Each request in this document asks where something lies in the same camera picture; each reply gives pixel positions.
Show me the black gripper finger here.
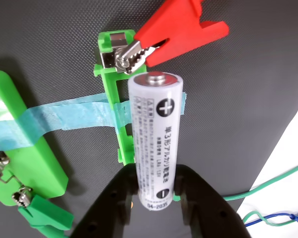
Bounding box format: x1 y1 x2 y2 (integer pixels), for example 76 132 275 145
173 164 251 238
69 163 140 238

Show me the white AA battery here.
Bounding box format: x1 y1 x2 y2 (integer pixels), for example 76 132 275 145
128 71 184 211

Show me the green alligator clip lead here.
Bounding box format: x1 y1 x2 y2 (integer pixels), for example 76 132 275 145
223 161 298 201
11 187 298 238

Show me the green bulb holder board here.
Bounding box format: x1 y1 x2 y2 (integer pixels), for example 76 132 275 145
0 70 69 206

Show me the green battery holder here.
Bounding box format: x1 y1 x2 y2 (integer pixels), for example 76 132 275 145
93 29 181 201

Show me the red alligator clip lead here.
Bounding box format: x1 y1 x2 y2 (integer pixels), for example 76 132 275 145
115 0 229 75

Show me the dark grey work mat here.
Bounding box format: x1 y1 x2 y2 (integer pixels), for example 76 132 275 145
0 0 298 238

